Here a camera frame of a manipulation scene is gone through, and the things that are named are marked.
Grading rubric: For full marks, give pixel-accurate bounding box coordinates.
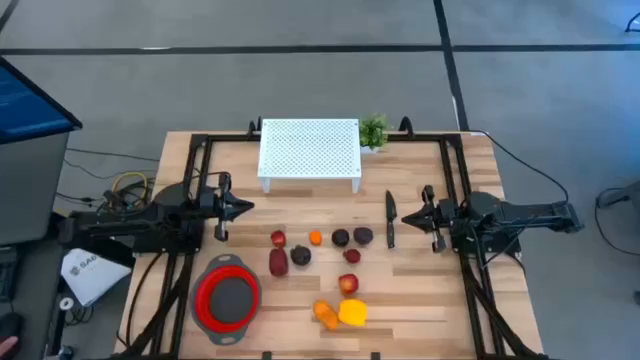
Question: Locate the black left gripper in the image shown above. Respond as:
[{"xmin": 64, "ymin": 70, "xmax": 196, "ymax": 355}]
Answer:
[{"xmin": 199, "ymin": 172, "xmax": 255, "ymax": 242}]

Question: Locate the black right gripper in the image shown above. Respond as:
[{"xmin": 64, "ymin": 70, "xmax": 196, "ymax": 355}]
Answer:
[{"xmin": 401, "ymin": 184, "xmax": 457, "ymax": 254}]

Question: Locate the black kitchen knife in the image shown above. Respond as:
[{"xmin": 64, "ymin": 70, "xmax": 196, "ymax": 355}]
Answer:
[{"xmin": 384, "ymin": 189, "xmax": 399, "ymax": 250}]

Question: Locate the dark red long fruit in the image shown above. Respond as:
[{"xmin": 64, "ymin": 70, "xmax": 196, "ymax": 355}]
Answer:
[{"xmin": 268, "ymin": 247, "xmax": 290, "ymax": 278}]

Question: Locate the dark fruit with green top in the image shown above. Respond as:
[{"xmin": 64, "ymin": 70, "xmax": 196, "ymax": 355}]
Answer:
[{"xmin": 290, "ymin": 244, "xmax": 312, "ymax": 267}]

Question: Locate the red grey collapsible colander bowl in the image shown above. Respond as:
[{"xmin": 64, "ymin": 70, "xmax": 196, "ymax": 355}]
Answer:
[{"xmin": 189, "ymin": 253, "xmax": 263, "ymax": 346}]

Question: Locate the red yellow apple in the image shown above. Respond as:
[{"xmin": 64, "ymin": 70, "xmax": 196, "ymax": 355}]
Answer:
[{"xmin": 338, "ymin": 273, "xmax": 360, "ymax": 296}]

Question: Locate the yellow bell pepper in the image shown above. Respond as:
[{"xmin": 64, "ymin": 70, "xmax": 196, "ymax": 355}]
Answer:
[{"xmin": 338, "ymin": 298, "xmax": 369, "ymax": 328}]

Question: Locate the white perforated metal shelf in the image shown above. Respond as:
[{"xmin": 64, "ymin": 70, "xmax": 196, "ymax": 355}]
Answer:
[{"xmin": 257, "ymin": 118, "xmax": 363, "ymax": 195}]

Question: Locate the small green potted plant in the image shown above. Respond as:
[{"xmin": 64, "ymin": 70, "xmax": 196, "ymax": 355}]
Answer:
[{"xmin": 358, "ymin": 113, "xmax": 390, "ymax": 155}]

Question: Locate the white paper sheet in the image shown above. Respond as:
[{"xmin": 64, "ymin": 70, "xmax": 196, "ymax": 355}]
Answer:
[{"xmin": 60, "ymin": 248, "xmax": 132, "ymax": 307}]

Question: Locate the grey chair base leg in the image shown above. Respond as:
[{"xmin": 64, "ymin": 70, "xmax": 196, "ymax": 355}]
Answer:
[{"xmin": 594, "ymin": 180, "xmax": 640, "ymax": 211}]

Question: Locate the dark side desk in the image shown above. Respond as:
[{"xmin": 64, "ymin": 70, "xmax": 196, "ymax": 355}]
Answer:
[{"xmin": 0, "ymin": 212, "xmax": 136, "ymax": 360}]

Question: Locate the blue-screen computer monitor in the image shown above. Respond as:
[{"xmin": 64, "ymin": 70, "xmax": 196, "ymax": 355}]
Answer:
[{"xmin": 0, "ymin": 55, "xmax": 84, "ymax": 146}]

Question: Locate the black keyboard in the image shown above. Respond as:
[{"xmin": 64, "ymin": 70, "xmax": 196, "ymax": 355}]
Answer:
[{"xmin": 0, "ymin": 247, "xmax": 19, "ymax": 301}]

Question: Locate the black computer mouse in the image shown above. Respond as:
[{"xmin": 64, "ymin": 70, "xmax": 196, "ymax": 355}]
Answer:
[{"xmin": 0, "ymin": 312, "xmax": 24, "ymax": 346}]

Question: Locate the person's hand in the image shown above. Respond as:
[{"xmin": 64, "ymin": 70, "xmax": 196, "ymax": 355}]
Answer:
[{"xmin": 0, "ymin": 335, "xmax": 20, "ymax": 359}]

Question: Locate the black aluminium table frame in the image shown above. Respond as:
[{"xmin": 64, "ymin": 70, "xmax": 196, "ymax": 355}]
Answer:
[{"xmin": 117, "ymin": 115, "xmax": 551, "ymax": 360}]

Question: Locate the yellow cable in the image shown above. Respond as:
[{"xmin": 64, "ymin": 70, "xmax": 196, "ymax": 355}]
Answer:
[{"xmin": 111, "ymin": 171, "xmax": 149, "ymax": 207}]

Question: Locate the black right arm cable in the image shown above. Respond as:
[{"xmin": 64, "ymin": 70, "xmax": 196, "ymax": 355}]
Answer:
[{"xmin": 467, "ymin": 129, "xmax": 571, "ymax": 206}]

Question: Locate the thin black floor cable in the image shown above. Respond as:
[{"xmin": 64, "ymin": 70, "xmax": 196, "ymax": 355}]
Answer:
[{"xmin": 64, "ymin": 147, "xmax": 161, "ymax": 164}]

